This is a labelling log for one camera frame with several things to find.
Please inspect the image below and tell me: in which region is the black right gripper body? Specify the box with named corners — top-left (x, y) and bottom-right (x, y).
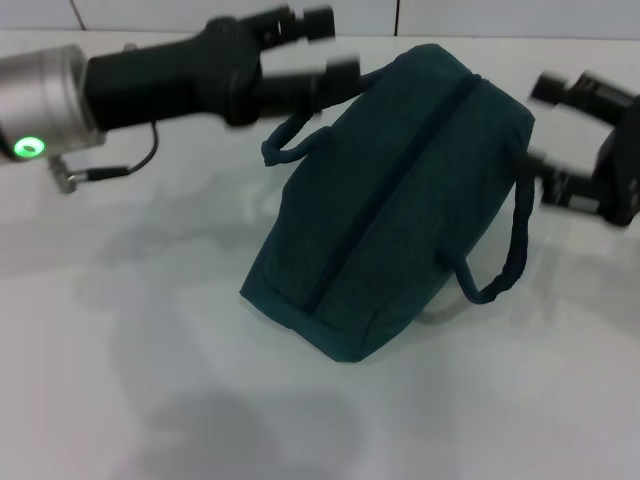
top-left (591, 93), bottom-right (640, 230)

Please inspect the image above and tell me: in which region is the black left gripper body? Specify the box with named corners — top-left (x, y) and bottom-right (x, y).
top-left (83, 16), bottom-right (269, 135)

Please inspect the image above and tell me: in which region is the dark teal insulated lunch bag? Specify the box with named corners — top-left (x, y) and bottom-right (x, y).
top-left (238, 43), bottom-right (538, 365)

